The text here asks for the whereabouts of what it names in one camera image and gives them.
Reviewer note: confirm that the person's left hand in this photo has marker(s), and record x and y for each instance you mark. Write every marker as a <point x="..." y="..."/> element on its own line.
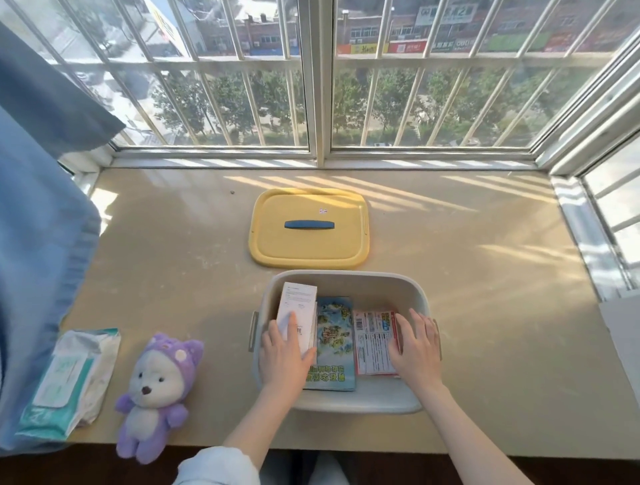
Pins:
<point x="282" y="367"/>

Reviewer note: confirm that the person's right hand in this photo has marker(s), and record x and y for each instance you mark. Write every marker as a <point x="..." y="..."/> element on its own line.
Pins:
<point x="419" y="357"/>

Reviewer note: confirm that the person's right little finger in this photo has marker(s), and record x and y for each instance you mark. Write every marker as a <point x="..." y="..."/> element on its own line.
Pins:
<point x="439" y="345"/>

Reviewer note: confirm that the person's left middle finger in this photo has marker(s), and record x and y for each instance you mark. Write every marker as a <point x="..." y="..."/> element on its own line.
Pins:
<point x="274" y="332"/>

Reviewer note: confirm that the person's left thumb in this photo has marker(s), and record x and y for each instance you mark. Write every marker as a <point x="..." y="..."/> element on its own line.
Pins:
<point x="309" y="356"/>

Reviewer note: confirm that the person's right thumb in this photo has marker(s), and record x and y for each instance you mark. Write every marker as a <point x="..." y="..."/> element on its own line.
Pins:
<point x="396" y="353"/>

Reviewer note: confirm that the person's right middle finger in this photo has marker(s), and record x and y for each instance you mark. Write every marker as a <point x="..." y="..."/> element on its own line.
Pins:
<point x="426" y="329"/>

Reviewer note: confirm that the red and white packet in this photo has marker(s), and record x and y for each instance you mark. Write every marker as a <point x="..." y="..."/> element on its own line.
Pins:
<point x="372" y="342"/>

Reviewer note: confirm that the white cardboard box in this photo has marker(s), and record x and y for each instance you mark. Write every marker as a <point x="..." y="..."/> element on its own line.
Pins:
<point x="299" y="306"/>

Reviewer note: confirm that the person's right forearm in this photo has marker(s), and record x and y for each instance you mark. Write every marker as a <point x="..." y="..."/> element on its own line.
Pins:
<point x="465" y="439"/>

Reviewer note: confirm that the person's left forearm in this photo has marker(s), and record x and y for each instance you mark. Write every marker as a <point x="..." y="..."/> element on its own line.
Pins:
<point x="257" y="427"/>

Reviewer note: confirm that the blue map print booklet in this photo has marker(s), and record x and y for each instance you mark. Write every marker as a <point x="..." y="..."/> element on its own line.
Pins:
<point x="334" y="344"/>

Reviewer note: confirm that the white plastic storage bin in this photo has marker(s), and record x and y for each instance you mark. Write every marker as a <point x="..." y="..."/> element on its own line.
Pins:
<point x="370" y="292"/>

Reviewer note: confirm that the light grey trousers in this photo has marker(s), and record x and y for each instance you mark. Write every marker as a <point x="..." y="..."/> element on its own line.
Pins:
<point x="327" y="472"/>

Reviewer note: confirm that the purple and white plush toy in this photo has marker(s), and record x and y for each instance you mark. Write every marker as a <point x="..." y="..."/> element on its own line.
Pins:
<point x="155" y="394"/>

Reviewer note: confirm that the white sleeve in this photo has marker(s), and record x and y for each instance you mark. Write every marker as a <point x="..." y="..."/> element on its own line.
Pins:
<point x="217" y="467"/>

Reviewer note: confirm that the green wet wipes pack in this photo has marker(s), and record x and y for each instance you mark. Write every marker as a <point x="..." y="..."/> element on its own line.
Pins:
<point x="70" y="382"/>

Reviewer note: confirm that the blue curtain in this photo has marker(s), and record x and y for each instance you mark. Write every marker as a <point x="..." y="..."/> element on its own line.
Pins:
<point x="35" y="260"/>

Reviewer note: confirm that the white window security bars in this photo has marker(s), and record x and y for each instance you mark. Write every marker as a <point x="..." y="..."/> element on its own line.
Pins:
<point x="235" y="62"/>

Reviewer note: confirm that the white window frame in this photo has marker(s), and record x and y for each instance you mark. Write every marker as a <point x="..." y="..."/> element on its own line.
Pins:
<point x="320" y="100"/>

